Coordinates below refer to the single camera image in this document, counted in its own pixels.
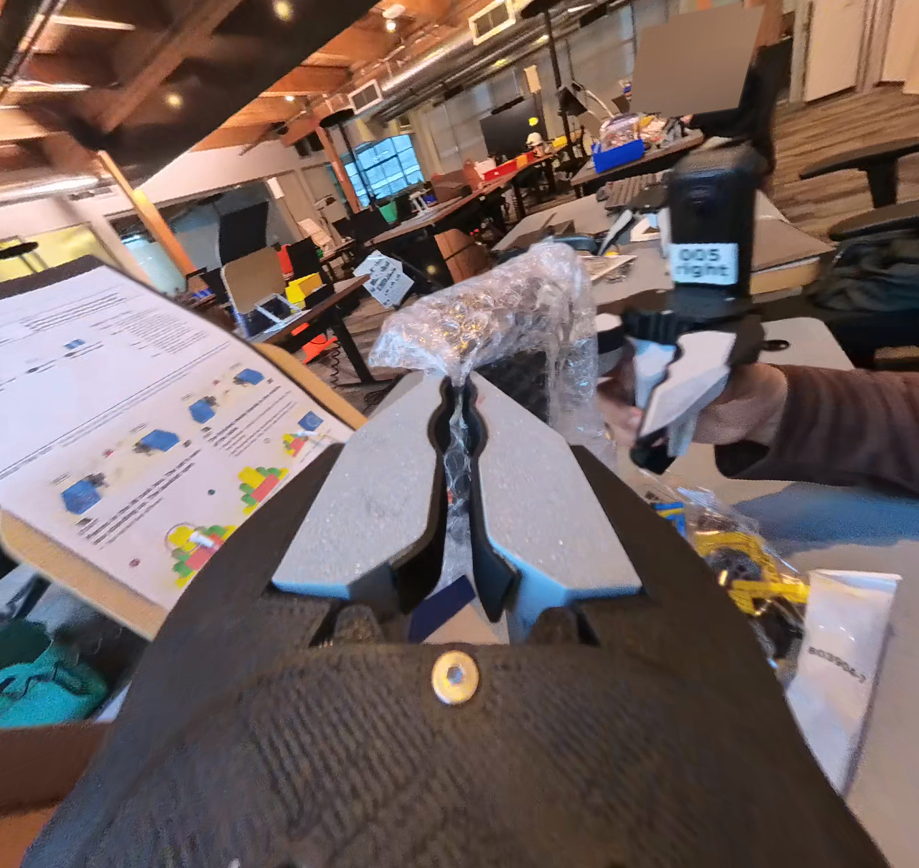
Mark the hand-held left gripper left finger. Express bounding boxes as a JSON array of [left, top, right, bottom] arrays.
[[271, 371, 451, 615]]

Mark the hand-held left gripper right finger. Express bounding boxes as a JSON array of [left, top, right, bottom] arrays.
[[464, 371, 643, 644]]

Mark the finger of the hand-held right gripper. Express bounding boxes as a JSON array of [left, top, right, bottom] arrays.
[[639, 332, 739, 440], [630, 339, 681, 417]]

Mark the bubble wrap packet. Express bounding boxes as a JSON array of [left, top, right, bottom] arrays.
[[368, 242, 620, 600]]

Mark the clear bag of tan pieces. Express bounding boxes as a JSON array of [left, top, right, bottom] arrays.
[[646, 484, 902, 801]]

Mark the blue robot kit box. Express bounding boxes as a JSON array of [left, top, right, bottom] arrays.
[[0, 572, 478, 868]]

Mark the background grey desk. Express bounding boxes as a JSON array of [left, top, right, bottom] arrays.
[[571, 132, 706, 198], [492, 193, 837, 309]]

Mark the dark brown desk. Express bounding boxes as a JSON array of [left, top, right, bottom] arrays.
[[366, 179, 518, 280], [251, 276, 370, 384]]

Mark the person's right hand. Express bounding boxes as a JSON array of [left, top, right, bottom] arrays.
[[693, 360, 788, 450]]

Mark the black keyboard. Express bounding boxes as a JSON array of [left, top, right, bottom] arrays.
[[605, 175, 672, 212]]

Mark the small blue bin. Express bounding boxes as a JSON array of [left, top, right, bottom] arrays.
[[592, 139, 646, 174]]

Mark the black office chair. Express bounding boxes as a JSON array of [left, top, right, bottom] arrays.
[[798, 137, 919, 370]]

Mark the white tablet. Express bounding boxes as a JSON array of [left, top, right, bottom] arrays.
[[244, 294, 303, 331]]

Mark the hanging white paper sheet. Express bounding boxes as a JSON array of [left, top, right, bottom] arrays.
[[357, 251, 416, 309]]

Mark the wooden sheet holder board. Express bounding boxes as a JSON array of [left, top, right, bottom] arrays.
[[221, 247, 288, 323]]

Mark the instruction sheet on stand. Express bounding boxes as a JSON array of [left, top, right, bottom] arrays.
[[0, 254, 369, 641]]

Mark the printed instruction sheet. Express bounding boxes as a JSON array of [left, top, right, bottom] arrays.
[[0, 265, 353, 607]]

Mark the white air vent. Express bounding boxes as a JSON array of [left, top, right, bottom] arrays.
[[468, 0, 518, 45]]

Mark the paned window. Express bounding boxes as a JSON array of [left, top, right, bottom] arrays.
[[343, 134, 426, 201]]

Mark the teal cloth bag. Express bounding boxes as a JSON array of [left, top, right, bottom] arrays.
[[0, 620, 109, 729]]

